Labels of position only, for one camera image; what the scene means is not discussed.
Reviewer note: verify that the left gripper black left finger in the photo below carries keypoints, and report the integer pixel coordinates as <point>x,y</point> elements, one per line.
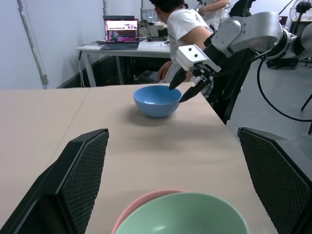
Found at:
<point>73,175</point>

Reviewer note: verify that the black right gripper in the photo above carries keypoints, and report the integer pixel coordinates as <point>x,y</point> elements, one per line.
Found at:
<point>203,70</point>

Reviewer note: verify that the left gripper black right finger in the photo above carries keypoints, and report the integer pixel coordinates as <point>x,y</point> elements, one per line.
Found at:
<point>275,175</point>

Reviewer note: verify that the blue bowl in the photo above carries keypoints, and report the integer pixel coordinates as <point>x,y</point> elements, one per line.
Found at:
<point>156,107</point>

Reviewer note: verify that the pink bowl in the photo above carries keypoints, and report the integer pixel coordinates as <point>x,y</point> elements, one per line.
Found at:
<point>129,209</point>

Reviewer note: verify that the person in white top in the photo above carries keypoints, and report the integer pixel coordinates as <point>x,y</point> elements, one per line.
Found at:
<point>214,13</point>

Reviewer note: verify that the green bowl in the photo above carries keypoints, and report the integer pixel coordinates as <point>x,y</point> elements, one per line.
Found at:
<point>185,214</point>

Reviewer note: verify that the person in white t-shirt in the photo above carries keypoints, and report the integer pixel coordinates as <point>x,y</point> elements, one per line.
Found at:
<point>182,26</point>

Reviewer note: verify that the white desk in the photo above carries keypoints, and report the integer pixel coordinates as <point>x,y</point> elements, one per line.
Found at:
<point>136,50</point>

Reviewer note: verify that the grey bag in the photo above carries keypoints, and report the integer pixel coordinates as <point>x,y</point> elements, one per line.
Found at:
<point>147,28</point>

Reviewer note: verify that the open laptop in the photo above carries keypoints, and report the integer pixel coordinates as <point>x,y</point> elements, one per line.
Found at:
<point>121,33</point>

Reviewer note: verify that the black office chair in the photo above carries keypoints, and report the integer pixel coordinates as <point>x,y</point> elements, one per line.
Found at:
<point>241,7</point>

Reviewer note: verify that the standing fan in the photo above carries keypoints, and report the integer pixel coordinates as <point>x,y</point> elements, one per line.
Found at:
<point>301,9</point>

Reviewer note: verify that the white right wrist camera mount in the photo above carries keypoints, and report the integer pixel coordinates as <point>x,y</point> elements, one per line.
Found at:
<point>189,54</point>

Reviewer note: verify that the grey wall conduit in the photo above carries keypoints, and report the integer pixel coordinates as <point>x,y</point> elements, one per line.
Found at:
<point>33,46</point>

